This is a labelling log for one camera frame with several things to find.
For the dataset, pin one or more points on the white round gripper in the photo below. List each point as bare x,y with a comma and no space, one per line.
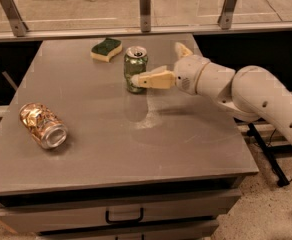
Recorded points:
188,73

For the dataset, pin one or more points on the green drink can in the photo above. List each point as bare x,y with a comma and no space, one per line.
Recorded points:
135,62

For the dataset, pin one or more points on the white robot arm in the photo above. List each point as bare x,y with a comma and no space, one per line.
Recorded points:
248,94

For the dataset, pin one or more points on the crushed gold drink can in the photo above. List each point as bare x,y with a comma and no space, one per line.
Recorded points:
44,126

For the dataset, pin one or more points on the green and yellow sponge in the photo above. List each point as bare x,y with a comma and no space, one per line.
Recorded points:
106,50

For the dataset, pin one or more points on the grey drawer cabinet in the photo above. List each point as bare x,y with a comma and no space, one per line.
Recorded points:
177,156

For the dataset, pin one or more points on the black metal stand leg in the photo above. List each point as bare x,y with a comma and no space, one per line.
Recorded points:
271,153

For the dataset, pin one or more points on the right metal railing bracket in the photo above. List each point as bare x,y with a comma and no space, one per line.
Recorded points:
226,16

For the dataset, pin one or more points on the metal railing bracket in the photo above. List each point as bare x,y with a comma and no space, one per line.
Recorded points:
226,16
18,26
145,15

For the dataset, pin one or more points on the middle metal railing bracket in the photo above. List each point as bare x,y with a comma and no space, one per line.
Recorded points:
145,15

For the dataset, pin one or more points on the left metal railing bracket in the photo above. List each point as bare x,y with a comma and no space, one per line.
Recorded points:
18,26

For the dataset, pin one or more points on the black upper drawer handle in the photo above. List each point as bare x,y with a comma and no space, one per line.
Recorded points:
124,216

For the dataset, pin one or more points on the black drawer handle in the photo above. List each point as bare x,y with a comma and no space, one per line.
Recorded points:
124,216
130,237

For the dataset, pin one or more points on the black lower drawer handle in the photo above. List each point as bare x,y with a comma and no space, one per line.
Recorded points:
130,237

